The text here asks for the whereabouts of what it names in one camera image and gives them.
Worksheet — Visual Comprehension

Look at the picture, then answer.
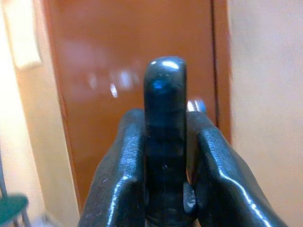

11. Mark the white framed wall panel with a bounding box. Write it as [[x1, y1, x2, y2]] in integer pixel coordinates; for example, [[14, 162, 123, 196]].
[[1, 0, 44, 70]]

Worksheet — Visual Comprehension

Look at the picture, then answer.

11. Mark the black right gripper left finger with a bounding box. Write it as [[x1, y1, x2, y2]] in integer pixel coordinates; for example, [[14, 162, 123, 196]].
[[77, 108, 149, 227]]

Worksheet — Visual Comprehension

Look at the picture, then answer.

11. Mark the brown wooden door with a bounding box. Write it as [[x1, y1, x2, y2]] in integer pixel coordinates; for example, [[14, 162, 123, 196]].
[[44, 0, 234, 211]]

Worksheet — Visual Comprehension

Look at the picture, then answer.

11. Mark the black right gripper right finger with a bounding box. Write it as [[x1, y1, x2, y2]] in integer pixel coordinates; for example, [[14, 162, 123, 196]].
[[183, 111, 290, 227]]

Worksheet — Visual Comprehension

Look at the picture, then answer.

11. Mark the green seat chair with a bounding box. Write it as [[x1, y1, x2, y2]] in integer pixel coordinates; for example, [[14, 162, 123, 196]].
[[0, 146, 31, 227]]

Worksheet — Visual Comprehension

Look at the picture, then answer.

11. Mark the black broom handle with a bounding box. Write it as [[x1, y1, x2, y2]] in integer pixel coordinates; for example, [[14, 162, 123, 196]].
[[143, 55, 198, 227]]

